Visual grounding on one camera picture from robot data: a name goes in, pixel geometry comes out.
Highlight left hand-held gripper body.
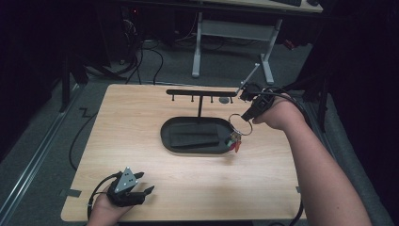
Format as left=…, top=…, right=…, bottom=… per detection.
left=105, top=166, right=147, bottom=208

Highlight left hand-held gripper cable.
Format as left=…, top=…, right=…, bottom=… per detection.
left=87, top=171, right=122, bottom=221

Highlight red object under desk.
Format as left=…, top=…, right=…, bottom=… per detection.
left=282, top=39, right=296, bottom=52

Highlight right hand-held gripper cable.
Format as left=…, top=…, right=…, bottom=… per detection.
left=250, top=87, right=314, bottom=226

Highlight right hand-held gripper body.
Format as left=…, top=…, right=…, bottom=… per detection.
left=236, top=62, right=276, bottom=114

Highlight grey tape strip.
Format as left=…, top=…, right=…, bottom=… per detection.
left=58, top=187, right=83, bottom=199

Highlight person's right hand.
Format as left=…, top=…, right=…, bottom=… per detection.
left=252, top=93, right=307, bottom=132

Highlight bundle of black cables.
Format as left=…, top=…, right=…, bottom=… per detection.
left=84, top=18, right=165, bottom=86

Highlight dark computer tower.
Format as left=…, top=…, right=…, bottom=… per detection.
left=120, top=6, right=140, bottom=65

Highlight black wallet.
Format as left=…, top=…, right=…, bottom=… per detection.
left=169, top=122, right=221, bottom=149

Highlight hand-held gripper cable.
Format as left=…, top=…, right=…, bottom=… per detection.
left=250, top=87, right=314, bottom=226
left=87, top=171, right=122, bottom=221

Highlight black keyboard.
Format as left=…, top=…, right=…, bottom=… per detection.
left=270, top=0, right=303, bottom=8

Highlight black key stand with tray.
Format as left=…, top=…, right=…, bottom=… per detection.
left=160, top=89, right=238, bottom=155

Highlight white-framed desk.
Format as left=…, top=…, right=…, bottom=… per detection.
left=190, top=0, right=324, bottom=86

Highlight black floor cable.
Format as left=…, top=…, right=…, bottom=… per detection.
left=68, top=107, right=99, bottom=172

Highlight black metal stand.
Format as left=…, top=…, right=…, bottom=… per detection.
left=276, top=73, right=332, bottom=134
left=58, top=51, right=90, bottom=114

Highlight person's left hand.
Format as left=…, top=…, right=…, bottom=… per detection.
left=87, top=191, right=135, bottom=226

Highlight key ring with coloured tags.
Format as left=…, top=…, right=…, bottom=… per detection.
left=224, top=112, right=254, bottom=154

